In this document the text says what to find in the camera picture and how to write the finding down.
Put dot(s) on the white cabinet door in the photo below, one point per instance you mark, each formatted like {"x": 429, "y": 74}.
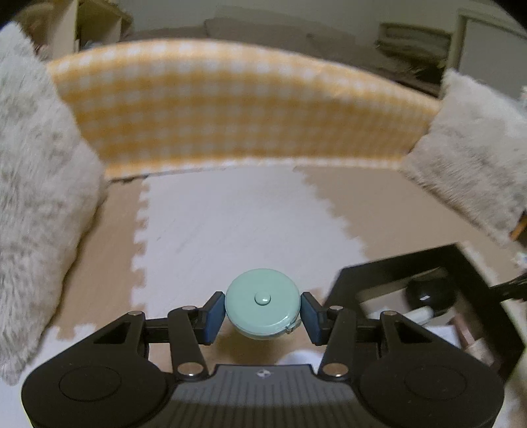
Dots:
{"x": 486, "y": 45}

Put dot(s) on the black cardboard box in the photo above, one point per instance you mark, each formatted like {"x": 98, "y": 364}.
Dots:
{"x": 469, "y": 267}

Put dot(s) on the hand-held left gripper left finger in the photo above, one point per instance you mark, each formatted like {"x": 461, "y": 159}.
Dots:
{"x": 214, "y": 320}

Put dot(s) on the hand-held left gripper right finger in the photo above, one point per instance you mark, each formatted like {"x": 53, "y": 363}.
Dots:
{"x": 311, "y": 325}

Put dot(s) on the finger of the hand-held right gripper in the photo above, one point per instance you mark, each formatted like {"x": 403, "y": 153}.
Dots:
{"x": 508, "y": 288}

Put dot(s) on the mint green tape measure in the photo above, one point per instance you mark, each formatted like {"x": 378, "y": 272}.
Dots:
{"x": 261, "y": 304}

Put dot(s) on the black round object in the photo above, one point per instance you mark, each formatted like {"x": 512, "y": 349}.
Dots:
{"x": 432, "y": 294}

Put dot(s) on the white shelf unit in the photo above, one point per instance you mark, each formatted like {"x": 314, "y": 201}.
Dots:
{"x": 66, "y": 29}

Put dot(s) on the beige foam mat tile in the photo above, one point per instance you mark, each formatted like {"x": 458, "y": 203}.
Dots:
{"x": 94, "y": 267}
{"x": 403, "y": 214}

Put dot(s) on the fluffy cream cushion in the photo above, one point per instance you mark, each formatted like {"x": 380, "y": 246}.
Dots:
{"x": 473, "y": 152}
{"x": 37, "y": 185}

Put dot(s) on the small tan metallic object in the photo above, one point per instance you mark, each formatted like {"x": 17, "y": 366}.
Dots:
{"x": 473, "y": 343}

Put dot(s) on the small orange object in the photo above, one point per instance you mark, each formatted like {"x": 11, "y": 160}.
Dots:
{"x": 521, "y": 226}

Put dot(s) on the yellow checked bumper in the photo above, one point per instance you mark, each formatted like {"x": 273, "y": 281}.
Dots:
{"x": 247, "y": 107}

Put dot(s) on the wall shelf with folded items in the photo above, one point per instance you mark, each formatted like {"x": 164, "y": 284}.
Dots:
{"x": 411, "y": 39}

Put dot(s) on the white foam mat tile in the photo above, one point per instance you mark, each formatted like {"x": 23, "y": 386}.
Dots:
{"x": 238, "y": 222}
{"x": 20, "y": 395}

